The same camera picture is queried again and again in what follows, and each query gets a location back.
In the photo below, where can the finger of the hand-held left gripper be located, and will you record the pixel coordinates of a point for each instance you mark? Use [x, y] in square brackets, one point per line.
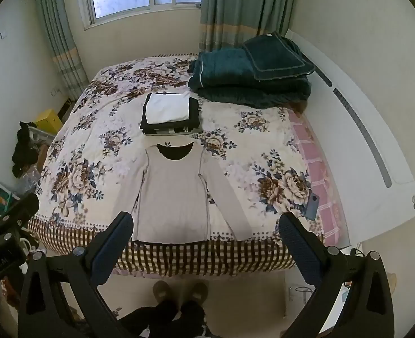
[20, 213]

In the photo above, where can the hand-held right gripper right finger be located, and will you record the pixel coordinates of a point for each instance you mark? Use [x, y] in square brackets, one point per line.
[300, 253]

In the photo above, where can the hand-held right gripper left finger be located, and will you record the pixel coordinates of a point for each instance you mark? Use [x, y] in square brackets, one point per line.
[108, 251]

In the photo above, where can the beige long-sleeve shirt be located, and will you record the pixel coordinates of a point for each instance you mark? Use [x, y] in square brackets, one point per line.
[174, 197]

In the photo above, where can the blue phone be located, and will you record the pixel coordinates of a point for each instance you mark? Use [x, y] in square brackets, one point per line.
[312, 207]

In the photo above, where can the black cloth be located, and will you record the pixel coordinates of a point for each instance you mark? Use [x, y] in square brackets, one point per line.
[23, 151]

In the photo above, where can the person's left brown slipper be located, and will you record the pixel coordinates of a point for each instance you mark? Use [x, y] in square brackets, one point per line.
[162, 291]

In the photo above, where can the person's brown slipper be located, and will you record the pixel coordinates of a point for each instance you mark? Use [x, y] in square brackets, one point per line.
[162, 291]
[198, 291]

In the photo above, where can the pink checked sheet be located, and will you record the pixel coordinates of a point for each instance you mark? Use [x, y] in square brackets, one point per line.
[316, 179]

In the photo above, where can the white plastic rack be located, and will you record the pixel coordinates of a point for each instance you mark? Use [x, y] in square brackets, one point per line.
[42, 135]

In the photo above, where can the yellow box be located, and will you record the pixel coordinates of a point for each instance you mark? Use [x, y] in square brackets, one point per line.
[49, 121]

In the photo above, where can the person's right brown slipper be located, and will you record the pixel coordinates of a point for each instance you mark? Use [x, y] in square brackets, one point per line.
[198, 291]

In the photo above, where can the floral bedspread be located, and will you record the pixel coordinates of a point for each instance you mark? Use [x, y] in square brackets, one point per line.
[98, 141]

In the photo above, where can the white headboard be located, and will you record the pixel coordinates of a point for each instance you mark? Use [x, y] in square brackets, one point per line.
[366, 169]

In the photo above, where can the person's right leg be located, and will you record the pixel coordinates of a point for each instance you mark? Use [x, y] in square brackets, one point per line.
[193, 318]

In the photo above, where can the white folded garment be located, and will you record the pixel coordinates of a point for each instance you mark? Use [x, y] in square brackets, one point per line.
[167, 107]

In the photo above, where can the black folded garments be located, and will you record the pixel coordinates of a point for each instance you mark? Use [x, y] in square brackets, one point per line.
[195, 119]

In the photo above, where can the narrow green curtain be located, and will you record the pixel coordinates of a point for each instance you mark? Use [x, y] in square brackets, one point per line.
[61, 35]

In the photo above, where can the dark green folded blanket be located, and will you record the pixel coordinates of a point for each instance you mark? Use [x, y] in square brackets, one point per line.
[225, 77]

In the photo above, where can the dark green cushion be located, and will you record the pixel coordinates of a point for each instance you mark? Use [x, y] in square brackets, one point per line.
[277, 58]

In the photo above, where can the wide green curtain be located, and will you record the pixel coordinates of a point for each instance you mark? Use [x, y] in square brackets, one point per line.
[242, 7]

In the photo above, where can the white wall outlet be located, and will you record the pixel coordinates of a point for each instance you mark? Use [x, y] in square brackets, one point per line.
[56, 91]

